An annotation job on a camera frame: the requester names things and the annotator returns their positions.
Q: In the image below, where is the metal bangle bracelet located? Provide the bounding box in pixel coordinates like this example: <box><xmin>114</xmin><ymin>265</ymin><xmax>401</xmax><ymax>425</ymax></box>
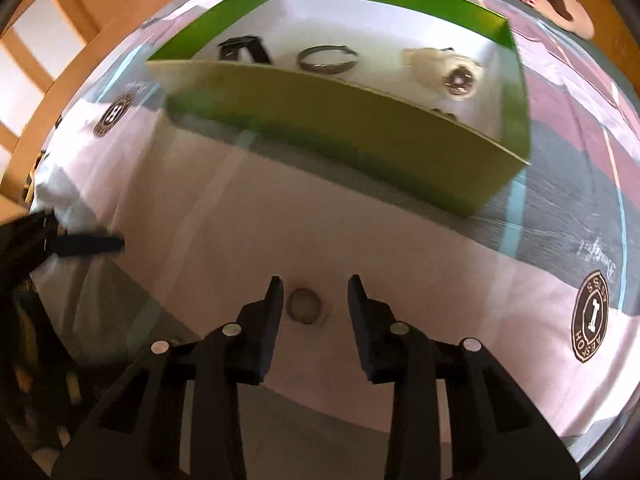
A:
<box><xmin>295</xmin><ymin>44</ymin><xmax>360</xmax><ymax>75</ymax></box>

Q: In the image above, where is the green cardboard box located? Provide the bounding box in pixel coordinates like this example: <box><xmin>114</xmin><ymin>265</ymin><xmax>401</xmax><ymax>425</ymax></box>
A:
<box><xmin>148</xmin><ymin>0</ymin><xmax>532</xmax><ymax>216</ymax></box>

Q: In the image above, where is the wooden bed frame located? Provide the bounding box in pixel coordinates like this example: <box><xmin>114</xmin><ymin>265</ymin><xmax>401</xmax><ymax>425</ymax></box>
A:
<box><xmin>1</xmin><ymin>0</ymin><xmax>177</xmax><ymax>219</ymax></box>

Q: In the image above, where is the patterned bed sheet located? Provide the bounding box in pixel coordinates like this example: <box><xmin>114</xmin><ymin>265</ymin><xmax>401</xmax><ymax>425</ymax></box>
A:
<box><xmin>34</xmin><ymin>0</ymin><xmax>639</xmax><ymax>471</ymax></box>

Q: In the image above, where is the small dark ring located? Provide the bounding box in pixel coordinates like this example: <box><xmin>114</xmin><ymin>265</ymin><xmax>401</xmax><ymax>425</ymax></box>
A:
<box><xmin>285</xmin><ymin>286</ymin><xmax>324</xmax><ymax>326</ymax></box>

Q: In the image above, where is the white wrist watch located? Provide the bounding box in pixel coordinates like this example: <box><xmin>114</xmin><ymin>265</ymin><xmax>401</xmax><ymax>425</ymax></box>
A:
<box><xmin>401</xmin><ymin>48</ymin><xmax>485</xmax><ymax>101</ymax></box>

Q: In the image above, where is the black wrist watch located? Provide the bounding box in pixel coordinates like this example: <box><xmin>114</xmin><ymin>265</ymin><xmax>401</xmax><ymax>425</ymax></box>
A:
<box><xmin>218</xmin><ymin>35</ymin><xmax>272</xmax><ymax>64</ymax></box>

